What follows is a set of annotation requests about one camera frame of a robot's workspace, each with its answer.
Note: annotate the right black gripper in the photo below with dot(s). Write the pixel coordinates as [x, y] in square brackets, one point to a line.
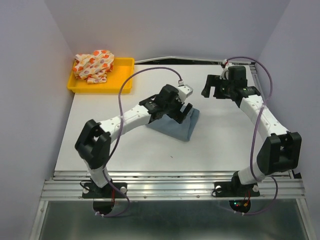
[211, 81]

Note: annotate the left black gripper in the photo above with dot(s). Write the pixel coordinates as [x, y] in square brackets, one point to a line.
[177, 115]

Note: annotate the light blue denim skirt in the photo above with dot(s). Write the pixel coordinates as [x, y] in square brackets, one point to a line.
[180, 131]

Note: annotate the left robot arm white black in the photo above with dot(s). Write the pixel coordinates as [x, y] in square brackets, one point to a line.
[94, 142]

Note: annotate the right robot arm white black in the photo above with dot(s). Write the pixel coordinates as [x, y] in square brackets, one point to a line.
[281, 148]

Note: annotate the yellow plastic tray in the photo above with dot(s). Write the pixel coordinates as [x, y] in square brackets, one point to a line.
[123, 67]

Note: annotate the orange floral skirt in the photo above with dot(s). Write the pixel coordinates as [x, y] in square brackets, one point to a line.
[93, 68]

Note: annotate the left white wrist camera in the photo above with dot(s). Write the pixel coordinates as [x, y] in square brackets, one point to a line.
[184, 91]

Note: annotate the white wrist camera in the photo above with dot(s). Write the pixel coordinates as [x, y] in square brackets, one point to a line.
[184, 91]
[225, 69]

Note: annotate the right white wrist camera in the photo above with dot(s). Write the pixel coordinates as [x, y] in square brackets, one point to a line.
[225, 69]

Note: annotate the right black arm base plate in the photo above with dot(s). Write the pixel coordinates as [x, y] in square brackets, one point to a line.
[227, 189]

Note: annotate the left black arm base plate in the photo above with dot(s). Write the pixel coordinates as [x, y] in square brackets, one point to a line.
[120, 191]

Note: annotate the aluminium frame rails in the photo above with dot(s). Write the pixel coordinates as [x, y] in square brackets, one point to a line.
[169, 182]

